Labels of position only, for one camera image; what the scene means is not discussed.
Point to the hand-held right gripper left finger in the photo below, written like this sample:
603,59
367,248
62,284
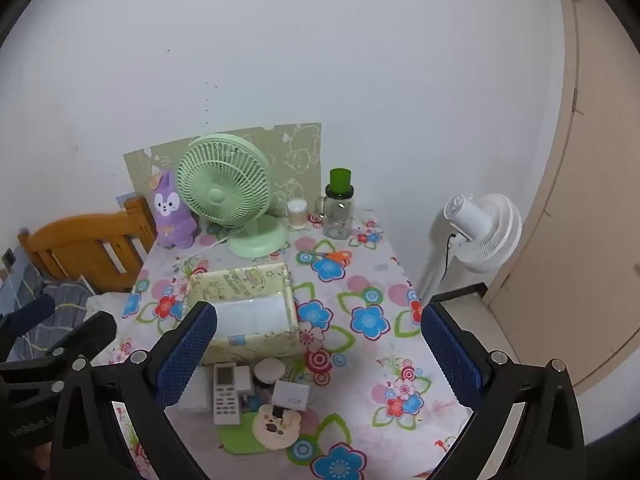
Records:
185,355

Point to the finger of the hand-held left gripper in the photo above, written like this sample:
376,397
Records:
30,313
92,329

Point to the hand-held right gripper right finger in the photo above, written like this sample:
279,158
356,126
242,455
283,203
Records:
450,355

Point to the white remote control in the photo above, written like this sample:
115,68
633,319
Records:
225,400

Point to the white round jar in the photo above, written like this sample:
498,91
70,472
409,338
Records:
270,370

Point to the yellow printed storage box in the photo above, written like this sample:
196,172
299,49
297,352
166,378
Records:
235,280

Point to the green rounded case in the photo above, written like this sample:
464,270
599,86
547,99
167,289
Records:
235,442

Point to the grey plaid bedding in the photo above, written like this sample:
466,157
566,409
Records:
30,280

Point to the white power adapter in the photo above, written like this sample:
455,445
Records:
244,379

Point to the wooden bed headboard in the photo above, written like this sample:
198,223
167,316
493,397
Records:
75,245

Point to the floral tablecloth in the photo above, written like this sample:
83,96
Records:
360,360

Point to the small white box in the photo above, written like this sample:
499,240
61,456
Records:
290,395

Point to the white standing fan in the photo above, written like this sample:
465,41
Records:
480,230

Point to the purple plush rabbit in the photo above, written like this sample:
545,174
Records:
172,220

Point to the green desk fan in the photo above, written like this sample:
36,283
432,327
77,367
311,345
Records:
220,195

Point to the clear cotton swab jar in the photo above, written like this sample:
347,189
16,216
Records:
297,215

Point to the glass mug with green lid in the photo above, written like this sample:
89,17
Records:
337,215

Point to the beige door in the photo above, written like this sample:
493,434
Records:
590,210

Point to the green printed cardboard sheet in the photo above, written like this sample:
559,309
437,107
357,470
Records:
295,160

